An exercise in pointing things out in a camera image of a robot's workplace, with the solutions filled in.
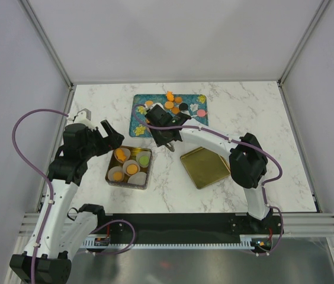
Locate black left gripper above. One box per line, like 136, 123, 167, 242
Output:
81, 120, 124, 160

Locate orange fish cookie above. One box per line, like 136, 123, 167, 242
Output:
115, 149, 127, 163
166, 91, 174, 102

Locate green cookie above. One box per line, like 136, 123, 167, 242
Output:
139, 156, 149, 166

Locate orange round cookie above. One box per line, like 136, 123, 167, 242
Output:
145, 101, 153, 107
126, 164, 139, 175
112, 172, 124, 182
165, 101, 174, 109

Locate gold tin lid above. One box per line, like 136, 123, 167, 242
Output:
180, 147, 230, 189

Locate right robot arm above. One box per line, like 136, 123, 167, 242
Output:
145, 104, 270, 234

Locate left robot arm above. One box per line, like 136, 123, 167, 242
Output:
9, 120, 124, 283

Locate square cookie tin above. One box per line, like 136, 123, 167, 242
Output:
105, 146, 153, 190

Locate black sandwich cookie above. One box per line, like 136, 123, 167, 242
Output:
179, 103, 188, 111

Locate orange fish cookie on tray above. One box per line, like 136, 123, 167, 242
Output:
166, 91, 174, 102

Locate teal floral tray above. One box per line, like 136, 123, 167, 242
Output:
129, 93, 209, 138

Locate pink cookie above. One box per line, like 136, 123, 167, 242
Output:
197, 109, 207, 117

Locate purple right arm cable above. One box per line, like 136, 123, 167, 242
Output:
133, 104, 284, 257

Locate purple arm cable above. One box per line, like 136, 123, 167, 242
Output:
133, 104, 284, 257
12, 108, 70, 284

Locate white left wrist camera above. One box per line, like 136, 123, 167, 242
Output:
67, 108, 91, 125

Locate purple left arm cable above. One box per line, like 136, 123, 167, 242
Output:
12, 108, 70, 284

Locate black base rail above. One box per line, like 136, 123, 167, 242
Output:
98, 213, 281, 245

